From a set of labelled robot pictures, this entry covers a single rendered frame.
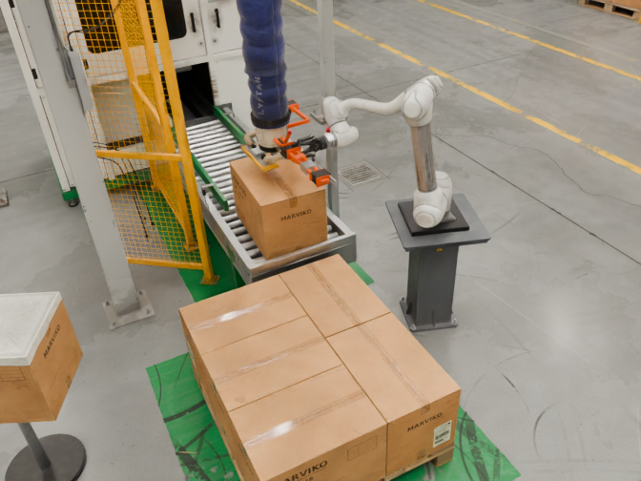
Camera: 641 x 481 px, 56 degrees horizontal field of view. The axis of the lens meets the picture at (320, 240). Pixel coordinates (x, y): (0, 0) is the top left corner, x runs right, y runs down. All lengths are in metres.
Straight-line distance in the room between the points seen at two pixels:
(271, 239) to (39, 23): 1.62
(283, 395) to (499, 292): 1.96
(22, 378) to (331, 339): 1.41
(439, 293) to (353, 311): 0.76
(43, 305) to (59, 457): 1.01
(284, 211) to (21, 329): 1.50
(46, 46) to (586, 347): 3.47
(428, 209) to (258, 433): 1.42
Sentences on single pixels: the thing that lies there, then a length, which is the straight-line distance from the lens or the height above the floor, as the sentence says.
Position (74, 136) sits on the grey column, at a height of 1.32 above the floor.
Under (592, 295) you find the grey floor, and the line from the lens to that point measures 4.46.
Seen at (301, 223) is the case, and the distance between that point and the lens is 3.55.
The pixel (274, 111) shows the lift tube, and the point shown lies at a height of 1.40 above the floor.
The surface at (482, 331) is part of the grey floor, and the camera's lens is 4.00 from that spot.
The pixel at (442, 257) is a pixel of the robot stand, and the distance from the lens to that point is 3.64.
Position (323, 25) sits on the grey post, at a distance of 6.35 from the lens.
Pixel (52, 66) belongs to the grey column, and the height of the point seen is 1.72.
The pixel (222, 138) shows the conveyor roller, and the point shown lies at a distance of 5.15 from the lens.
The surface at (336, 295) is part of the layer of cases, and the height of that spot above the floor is 0.54.
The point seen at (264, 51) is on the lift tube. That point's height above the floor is 1.73.
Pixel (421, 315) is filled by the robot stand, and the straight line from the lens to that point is 3.90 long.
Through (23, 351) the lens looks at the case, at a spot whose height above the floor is 1.02.
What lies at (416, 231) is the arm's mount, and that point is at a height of 0.78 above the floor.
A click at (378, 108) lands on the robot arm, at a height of 1.42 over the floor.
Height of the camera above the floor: 2.73
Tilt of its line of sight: 35 degrees down
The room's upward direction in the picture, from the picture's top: 3 degrees counter-clockwise
